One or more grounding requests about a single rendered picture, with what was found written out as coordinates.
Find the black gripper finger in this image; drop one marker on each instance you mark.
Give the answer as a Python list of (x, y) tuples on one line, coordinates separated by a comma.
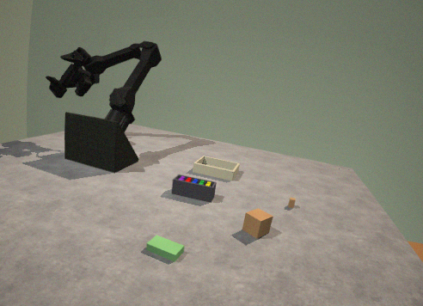
[(55, 84), (74, 57)]

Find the green rectangular block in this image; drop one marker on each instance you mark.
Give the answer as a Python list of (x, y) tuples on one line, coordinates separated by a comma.
[(165, 248)]

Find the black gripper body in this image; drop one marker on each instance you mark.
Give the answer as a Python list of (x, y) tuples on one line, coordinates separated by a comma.
[(72, 74)]

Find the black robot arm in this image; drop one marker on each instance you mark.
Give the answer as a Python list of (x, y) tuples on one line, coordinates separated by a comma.
[(122, 100)]

